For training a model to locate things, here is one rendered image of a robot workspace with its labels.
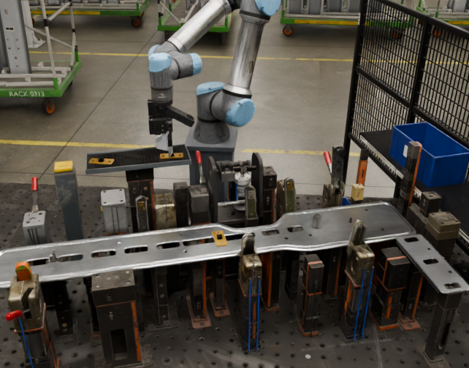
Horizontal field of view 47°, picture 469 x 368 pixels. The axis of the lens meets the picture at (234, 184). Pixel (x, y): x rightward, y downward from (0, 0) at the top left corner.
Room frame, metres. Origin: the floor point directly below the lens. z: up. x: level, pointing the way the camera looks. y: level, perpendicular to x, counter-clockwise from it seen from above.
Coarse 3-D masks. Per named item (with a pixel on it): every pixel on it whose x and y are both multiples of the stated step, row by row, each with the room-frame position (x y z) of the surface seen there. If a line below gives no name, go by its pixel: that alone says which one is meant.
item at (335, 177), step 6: (336, 150) 1.72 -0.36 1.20; (342, 150) 1.70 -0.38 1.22; (336, 156) 1.73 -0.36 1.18; (342, 156) 1.70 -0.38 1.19; (336, 162) 1.73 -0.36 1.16; (342, 162) 1.72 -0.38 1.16; (336, 168) 1.72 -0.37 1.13; (342, 168) 1.72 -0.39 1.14; (336, 174) 1.72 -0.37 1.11; (342, 174) 1.71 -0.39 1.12; (336, 180) 1.72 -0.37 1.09; (342, 180) 1.71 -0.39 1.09; (342, 186) 1.71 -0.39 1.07
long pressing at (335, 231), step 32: (288, 224) 1.56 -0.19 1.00; (352, 224) 1.56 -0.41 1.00; (384, 224) 1.56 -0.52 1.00; (0, 256) 1.36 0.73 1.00; (32, 256) 1.36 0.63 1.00; (64, 256) 1.37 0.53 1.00; (128, 256) 1.37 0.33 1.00; (160, 256) 1.37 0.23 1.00; (192, 256) 1.37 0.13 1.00; (224, 256) 1.38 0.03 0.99; (0, 288) 1.22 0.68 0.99
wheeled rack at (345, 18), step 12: (324, 12) 8.17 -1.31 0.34; (336, 12) 8.34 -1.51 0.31; (348, 12) 8.33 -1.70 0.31; (288, 24) 8.15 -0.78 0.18; (324, 24) 8.01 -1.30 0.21; (336, 24) 7.99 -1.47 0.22; (348, 24) 7.97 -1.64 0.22; (372, 24) 7.93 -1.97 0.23; (396, 24) 7.89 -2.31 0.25; (396, 36) 8.03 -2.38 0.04
